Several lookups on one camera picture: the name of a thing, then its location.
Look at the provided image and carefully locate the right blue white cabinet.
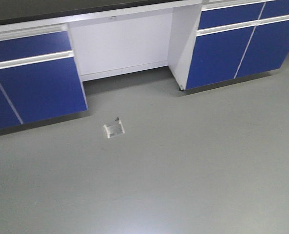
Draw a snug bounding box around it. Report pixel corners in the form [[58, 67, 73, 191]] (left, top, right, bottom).
[[168, 0, 289, 91]]

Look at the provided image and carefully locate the blue white cabinet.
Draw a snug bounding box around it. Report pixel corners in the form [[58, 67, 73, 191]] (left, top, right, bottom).
[[168, 0, 289, 91], [0, 24, 87, 129]]

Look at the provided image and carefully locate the left blue white cabinet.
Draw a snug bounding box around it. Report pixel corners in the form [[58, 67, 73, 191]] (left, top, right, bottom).
[[0, 24, 87, 129]]

